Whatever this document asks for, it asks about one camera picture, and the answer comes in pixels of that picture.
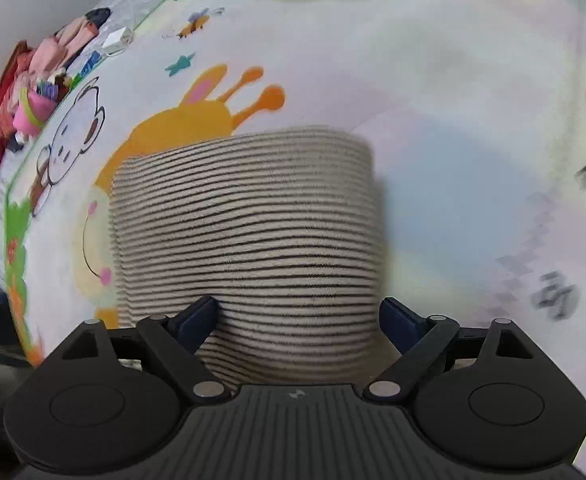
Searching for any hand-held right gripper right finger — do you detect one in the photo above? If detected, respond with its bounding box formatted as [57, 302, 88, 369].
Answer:
[364, 297, 534, 402]

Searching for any beige striped garment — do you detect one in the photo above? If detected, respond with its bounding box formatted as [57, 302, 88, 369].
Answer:
[109, 126, 389, 391]

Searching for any white charger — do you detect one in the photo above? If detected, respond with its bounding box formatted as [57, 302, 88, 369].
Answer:
[102, 29, 134, 57]

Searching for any pink toy bucket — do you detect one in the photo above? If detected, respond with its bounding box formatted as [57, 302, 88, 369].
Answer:
[12, 85, 58, 138]

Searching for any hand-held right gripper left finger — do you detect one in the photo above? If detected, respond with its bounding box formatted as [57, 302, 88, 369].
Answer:
[62, 296, 231, 402]

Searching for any cartoon animal play mat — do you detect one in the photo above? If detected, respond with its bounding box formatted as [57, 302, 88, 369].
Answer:
[0, 0, 586, 480]

